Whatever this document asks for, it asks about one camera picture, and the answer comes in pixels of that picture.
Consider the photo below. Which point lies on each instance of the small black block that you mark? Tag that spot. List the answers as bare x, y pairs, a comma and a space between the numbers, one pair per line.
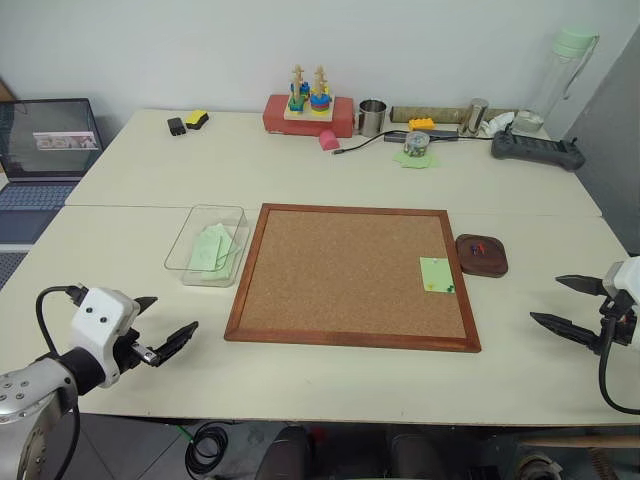
176, 126

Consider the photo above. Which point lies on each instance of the dark brown wooden dish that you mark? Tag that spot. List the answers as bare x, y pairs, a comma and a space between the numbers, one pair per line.
492, 260

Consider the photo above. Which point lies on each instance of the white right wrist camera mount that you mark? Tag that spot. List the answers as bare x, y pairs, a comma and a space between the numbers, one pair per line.
624, 277

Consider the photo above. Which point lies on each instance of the yellow and black eraser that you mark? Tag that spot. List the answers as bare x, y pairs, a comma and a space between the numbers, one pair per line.
196, 120

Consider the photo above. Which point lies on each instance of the red rectangular box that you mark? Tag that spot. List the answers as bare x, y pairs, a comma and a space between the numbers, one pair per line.
340, 120

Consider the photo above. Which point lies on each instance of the yellow toy brick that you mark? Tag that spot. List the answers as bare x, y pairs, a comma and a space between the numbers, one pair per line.
421, 124

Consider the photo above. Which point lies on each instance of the green sticky note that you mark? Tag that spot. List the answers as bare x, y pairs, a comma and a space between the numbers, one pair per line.
436, 275

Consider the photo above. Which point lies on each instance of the open laptop computer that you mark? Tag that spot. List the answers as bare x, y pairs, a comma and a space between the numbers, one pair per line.
45, 140

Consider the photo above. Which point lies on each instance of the black power strip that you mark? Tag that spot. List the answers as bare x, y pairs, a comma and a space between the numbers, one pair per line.
537, 150

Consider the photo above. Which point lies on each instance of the wooden colourful stacking toy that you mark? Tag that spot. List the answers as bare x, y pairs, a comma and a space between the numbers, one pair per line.
307, 102

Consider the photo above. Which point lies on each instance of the crumpled white paper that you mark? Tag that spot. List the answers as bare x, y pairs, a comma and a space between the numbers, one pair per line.
497, 123

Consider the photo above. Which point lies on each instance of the grey perforated mat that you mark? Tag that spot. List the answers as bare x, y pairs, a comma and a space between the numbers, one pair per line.
10, 267

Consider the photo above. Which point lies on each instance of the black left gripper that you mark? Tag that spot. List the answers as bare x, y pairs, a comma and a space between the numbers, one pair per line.
127, 352

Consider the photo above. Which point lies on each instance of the clear glass jar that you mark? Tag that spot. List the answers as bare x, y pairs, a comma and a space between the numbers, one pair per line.
416, 145

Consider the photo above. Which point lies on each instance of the pink arch block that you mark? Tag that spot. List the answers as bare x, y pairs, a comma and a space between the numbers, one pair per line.
329, 141

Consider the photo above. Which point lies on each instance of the wood-framed cork board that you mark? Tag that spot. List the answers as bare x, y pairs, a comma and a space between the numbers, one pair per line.
345, 275

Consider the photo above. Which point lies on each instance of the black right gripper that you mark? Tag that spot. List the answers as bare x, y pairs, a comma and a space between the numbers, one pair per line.
620, 322

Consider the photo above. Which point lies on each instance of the metal cup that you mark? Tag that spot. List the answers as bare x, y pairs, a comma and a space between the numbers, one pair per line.
372, 120

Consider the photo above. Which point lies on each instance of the clear bottle with green lid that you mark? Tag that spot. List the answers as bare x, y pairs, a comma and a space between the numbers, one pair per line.
562, 75

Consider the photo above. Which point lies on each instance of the long brown cardboard tube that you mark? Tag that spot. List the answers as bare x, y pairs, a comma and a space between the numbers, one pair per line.
440, 113

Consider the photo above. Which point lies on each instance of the shiny metal cylinder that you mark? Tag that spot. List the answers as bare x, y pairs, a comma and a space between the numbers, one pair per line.
478, 117

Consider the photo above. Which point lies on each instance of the grey partition panel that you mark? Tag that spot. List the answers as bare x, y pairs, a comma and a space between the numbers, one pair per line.
612, 150

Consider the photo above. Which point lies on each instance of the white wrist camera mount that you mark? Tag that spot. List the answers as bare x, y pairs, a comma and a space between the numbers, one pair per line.
624, 277
100, 320

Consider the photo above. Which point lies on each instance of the clear plastic box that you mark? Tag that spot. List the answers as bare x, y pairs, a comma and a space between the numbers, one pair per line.
190, 265

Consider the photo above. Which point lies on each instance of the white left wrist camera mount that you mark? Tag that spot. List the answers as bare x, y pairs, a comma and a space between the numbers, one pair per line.
100, 320

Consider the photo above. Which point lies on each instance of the flat black bar device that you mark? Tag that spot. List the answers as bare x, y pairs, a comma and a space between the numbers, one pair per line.
442, 135

